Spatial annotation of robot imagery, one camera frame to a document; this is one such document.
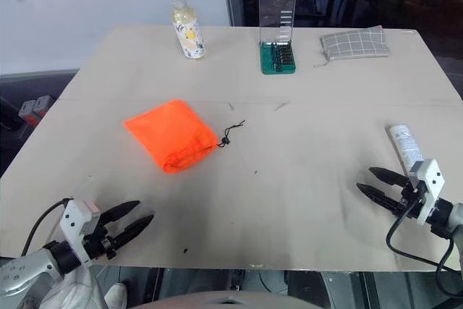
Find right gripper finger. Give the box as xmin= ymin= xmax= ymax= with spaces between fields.
xmin=368 ymin=166 xmax=413 ymax=188
xmin=355 ymin=182 xmax=404 ymax=213

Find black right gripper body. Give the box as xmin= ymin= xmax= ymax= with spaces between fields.
xmin=396 ymin=177 xmax=430 ymax=220

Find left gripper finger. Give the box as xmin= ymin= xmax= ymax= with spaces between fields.
xmin=109 ymin=213 xmax=156 ymax=247
xmin=97 ymin=200 xmax=141 ymax=226

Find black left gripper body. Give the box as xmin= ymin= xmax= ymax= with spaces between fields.
xmin=82 ymin=224 xmax=120 ymax=261

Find orange drawstring pouch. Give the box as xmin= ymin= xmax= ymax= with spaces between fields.
xmin=123 ymin=98 xmax=247 ymax=174

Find white squeeze tube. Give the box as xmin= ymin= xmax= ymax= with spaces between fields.
xmin=388 ymin=124 xmax=425 ymax=174

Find white crumpled fabric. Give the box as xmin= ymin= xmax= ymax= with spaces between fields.
xmin=38 ymin=265 xmax=109 ymax=309

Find white shoe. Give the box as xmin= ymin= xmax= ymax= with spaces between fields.
xmin=103 ymin=283 xmax=128 ymax=309

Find grey and red battery box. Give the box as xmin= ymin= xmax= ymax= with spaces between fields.
xmin=19 ymin=100 xmax=38 ymax=122
xmin=35 ymin=94 xmax=56 ymax=115

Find grey checked fabric pouch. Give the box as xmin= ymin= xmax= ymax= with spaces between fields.
xmin=313 ymin=25 xmax=390 ymax=69

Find dark side table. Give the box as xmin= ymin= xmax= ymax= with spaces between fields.
xmin=0 ymin=69 xmax=80 ymax=176

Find green screwdriver bit case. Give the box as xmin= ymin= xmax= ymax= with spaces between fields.
xmin=258 ymin=0 xmax=299 ymax=76

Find clear bottle with white cap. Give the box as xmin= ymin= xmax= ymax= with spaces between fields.
xmin=169 ymin=0 xmax=208 ymax=60

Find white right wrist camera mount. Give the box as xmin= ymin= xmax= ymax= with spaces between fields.
xmin=407 ymin=158 xmax=446 ymax=227

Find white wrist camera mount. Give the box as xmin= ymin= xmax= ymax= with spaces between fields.
xmin=59 ymin=198 xmax=102 ymax=263
xmin=407 ymin=158 xmax=446 ymax=227

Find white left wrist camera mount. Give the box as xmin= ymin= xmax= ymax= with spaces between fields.
xmin=59 ymin=198 xmax=102 ymax=263

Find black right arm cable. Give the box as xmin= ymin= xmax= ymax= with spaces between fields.
xmin=385 ymin=198 xmax=463 ymax=298

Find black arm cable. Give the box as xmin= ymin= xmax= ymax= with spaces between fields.
xmin=385 ymin=198 xmax=463 ymax=298
xmin=20 ymin=198 xmax=75 ymax=258

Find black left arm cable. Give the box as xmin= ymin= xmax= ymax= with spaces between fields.
xmin=20 ymin=198 xmax=75 ymax=258

